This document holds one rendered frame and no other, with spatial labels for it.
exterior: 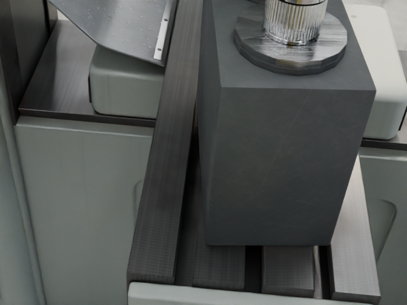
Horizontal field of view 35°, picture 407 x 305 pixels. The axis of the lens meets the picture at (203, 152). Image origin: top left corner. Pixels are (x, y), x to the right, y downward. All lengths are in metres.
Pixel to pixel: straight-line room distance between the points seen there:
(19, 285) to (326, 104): 0.94
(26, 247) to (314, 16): 0.90
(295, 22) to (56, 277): 0.99
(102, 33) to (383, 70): 0.44
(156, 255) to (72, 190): 0.59
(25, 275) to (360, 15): 0.80
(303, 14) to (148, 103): 0.56
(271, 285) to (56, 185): 0.65
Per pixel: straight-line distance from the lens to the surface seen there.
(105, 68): 1.00
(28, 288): 1.37
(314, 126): 0.52
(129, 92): 1.01
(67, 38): 1.24
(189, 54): 0.84
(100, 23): 0.98
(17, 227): 1.23
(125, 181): 1.13
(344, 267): 0.62
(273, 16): 0.51
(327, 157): 0.54
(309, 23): 0.50
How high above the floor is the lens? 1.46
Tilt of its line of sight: 43 degrees down
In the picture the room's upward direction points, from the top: 5 degrees clockwise
